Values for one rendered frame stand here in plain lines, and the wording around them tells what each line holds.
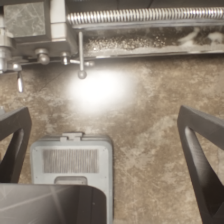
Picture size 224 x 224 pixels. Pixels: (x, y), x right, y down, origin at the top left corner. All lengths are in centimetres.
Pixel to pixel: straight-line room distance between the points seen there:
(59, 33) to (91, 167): 85
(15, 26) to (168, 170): 140
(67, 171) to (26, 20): 93
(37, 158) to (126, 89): 77
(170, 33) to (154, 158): 91
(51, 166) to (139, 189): 72
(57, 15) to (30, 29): 12
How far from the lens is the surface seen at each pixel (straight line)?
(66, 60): 91
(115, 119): 149
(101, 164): 129
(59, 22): 74
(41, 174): 138
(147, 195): 170
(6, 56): 67
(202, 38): 123
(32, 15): 68
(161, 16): 83
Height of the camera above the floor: 148
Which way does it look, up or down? 85 degrees down
